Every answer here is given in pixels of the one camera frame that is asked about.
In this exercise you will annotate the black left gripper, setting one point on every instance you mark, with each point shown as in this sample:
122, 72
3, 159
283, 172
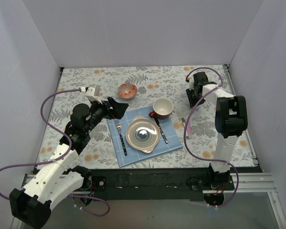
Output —
110, 109

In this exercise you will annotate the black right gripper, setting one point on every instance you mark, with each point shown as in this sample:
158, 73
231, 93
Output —
194, 98

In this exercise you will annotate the blue checked placemat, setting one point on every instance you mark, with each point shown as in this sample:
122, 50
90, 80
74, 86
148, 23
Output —
134, 155

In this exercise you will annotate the red patterned bowl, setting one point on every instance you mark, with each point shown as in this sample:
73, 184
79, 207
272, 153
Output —
127, 91

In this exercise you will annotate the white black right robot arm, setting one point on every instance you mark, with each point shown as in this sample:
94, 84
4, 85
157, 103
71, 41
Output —
230, 122

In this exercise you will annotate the floral patterned tablecloth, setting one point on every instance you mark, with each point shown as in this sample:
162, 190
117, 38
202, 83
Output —
152, 83

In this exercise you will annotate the red white cup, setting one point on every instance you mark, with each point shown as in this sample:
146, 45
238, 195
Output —
162, 108

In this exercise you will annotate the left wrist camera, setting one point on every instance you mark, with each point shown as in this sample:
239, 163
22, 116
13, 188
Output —
92, 93

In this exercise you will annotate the silver patterned knife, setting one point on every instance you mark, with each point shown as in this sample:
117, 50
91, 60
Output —
161, 131

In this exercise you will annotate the silver fork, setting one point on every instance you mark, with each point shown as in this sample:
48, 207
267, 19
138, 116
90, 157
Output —
119, 129

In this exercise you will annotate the white green-tipped marker pen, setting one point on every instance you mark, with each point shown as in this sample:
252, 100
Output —
183, 122

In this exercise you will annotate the cream grey plate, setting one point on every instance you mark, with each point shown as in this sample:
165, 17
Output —
142, 134

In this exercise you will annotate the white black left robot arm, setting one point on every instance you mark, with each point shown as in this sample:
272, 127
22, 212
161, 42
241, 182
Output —
34, 202

